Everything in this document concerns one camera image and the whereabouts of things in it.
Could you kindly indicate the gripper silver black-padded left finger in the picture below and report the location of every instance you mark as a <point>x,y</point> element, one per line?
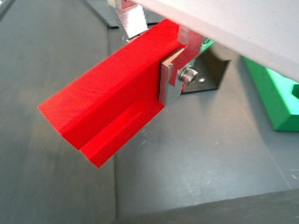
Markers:
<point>131,17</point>

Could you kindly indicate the red double-square object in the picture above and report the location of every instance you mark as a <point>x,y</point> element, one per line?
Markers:
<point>108,103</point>

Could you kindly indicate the black curved holder stand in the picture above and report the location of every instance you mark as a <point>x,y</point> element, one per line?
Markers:
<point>211,68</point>

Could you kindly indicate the green foam shape board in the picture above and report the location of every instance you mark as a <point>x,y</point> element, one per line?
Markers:
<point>268,93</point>

